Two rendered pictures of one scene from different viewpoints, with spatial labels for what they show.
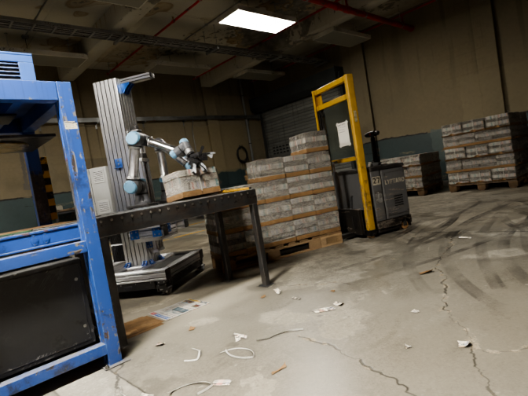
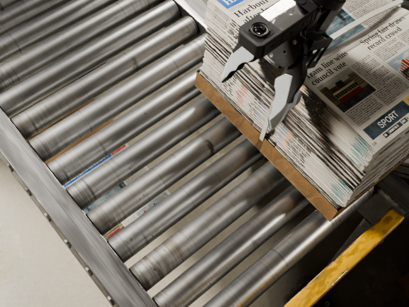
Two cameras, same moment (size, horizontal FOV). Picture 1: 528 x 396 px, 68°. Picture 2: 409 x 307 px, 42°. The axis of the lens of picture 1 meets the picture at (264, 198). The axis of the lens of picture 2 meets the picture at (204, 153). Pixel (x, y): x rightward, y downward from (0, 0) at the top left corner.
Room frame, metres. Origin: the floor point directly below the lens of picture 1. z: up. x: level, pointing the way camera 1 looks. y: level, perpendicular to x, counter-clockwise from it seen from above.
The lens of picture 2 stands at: (3.17, 0.00, 1.67)
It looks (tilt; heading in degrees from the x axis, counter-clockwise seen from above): 60 degrees down; 88
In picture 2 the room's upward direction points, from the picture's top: 5 degrees clockwise
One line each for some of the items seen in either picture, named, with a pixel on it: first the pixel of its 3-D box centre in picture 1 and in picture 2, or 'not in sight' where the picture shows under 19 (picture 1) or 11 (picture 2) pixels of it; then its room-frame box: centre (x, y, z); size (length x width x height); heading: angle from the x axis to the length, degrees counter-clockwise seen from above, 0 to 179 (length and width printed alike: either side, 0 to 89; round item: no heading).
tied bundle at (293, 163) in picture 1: (288, 166); not in sight; (4.43, -0.33, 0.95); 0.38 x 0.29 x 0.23; 23
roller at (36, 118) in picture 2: not in sight; (110, 74); (2.98, 0.69, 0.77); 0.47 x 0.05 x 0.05; 43
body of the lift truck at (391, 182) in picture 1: (372, 198); not in sight; (4.87, -1.34, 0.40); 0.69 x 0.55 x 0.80; 23
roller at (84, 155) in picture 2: not in sight; (148, 114); (3.07, 0.60, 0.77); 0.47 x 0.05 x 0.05; 43
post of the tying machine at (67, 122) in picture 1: (87, 225); not in sight; (2.14, 0.97, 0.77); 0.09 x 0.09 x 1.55; 43
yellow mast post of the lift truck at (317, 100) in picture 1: (326, 159); not in sight; (5.02, -0.87, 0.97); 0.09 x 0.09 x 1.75; 23
